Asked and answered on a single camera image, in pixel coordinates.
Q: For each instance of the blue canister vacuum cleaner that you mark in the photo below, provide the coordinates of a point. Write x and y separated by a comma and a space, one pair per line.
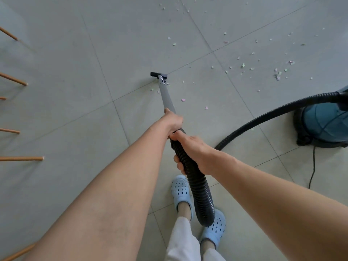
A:
323, 125

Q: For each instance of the person's right thumb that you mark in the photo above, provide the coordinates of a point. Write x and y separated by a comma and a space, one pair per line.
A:
181, 136

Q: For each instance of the white trousers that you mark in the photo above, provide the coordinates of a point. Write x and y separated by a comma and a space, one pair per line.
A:
180, 241

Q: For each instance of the person's left hand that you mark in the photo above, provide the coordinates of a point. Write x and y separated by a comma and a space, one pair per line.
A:
171, 122

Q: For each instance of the row of wooden furniture legs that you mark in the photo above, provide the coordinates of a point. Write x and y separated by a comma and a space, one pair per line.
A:
21, 158

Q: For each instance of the scattered paper scraps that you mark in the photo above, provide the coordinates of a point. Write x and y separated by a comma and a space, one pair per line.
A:
277, 76

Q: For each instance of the person's left thumb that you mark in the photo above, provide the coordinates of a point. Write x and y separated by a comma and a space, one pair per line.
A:
166, 111

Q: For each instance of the person's left leg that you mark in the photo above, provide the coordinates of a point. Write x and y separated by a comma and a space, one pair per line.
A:
185, 209

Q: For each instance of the light blue right clog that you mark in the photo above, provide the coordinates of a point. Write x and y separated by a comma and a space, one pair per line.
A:
216, 228

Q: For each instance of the person's right hand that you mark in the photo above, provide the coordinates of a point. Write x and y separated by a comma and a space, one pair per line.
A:
199, 153

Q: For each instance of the person's leg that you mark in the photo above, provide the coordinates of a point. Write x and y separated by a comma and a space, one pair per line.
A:
207, 245
185, 209

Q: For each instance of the person's right forearm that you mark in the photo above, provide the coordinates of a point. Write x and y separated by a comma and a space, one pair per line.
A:
272, 203

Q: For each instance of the light blue clog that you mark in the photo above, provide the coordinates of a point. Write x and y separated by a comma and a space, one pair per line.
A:
216, 228
180, 188

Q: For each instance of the light blue left clog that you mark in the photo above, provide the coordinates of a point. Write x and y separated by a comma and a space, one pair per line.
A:
180, 188

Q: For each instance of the grey vacuum wand with nozzle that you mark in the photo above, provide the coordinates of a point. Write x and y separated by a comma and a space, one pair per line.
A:
165, 97

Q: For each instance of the person's right leg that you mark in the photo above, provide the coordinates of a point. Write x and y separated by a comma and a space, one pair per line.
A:
207, 245

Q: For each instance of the person's left forearm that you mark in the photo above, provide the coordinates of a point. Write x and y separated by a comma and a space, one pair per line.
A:
108, 192

